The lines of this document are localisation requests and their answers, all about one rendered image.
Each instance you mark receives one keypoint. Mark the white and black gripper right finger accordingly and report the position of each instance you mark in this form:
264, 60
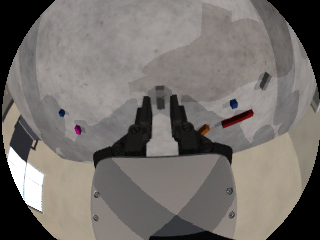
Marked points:
189, 140

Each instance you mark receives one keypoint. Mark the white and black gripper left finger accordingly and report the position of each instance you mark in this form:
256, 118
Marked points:
131, 143

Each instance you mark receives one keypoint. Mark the red rod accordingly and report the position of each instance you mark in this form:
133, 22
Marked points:
237, 118

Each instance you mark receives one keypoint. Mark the orange rod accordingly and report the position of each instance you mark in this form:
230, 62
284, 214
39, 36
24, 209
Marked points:
204, 129

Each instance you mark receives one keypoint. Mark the magenta block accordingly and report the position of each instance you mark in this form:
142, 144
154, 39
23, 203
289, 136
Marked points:
78, 129

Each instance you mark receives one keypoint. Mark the small blue block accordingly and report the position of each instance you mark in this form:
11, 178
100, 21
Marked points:
61, 112
233, 104

